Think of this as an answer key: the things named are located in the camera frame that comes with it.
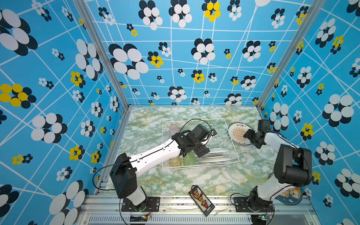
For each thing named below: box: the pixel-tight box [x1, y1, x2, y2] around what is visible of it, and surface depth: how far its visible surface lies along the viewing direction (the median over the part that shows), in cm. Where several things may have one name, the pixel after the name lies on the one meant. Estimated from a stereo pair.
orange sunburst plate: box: [227, 121, 252, 146], surface depth 104 cm
